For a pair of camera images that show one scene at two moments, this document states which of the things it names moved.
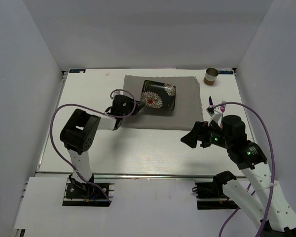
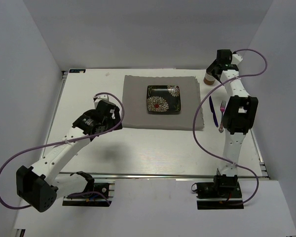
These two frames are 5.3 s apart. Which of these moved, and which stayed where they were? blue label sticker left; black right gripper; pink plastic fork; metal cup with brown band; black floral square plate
Moved: black right gripper; black floral square plate
Stayed: metal cup with brown band; pink plastic fork; blue label sticker left
